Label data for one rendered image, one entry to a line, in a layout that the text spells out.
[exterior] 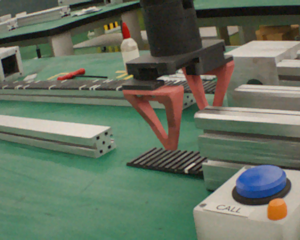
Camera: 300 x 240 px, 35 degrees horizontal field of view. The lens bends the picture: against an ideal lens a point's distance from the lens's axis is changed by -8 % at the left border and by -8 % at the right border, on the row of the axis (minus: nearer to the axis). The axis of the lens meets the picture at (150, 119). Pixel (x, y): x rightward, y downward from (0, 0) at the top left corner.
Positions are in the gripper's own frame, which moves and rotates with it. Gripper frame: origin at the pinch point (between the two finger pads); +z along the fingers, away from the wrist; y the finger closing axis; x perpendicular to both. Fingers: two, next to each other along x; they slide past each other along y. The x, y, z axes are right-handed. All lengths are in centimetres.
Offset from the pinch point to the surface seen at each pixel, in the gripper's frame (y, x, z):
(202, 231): -16.9, -13.6, 0.5
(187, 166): -1.2, 0.5, 4.1
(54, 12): 178, 256, -1
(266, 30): 349, 182, 55
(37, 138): -1.6, 29.6, 3.4
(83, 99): 16.7, 38.9, 3.6
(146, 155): 0.0, 8.0, 4.2
